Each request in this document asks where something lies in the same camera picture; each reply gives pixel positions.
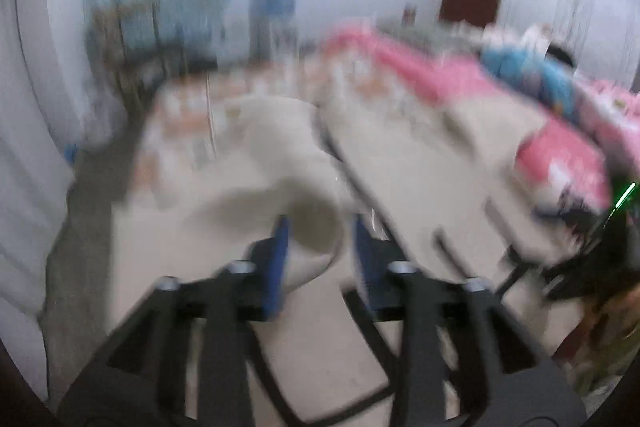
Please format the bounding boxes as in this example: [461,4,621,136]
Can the beige fleece jacket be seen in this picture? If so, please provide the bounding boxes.
[107,102,558,426]

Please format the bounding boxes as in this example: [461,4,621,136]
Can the pink floral blanket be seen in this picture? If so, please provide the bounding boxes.
[324,27,639,210]

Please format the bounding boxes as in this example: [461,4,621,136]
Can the blue patterned garment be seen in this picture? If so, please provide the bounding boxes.
[480,46,578,124]

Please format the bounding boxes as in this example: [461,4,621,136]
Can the wooden chair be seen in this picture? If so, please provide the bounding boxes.
[90,0,188,116]

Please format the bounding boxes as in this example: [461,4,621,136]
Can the white padded mattress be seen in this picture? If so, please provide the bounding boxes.
[0,0,74,399]

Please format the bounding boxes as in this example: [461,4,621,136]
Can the blue water dispenser bottle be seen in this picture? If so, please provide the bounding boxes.
[250,0,298,61]

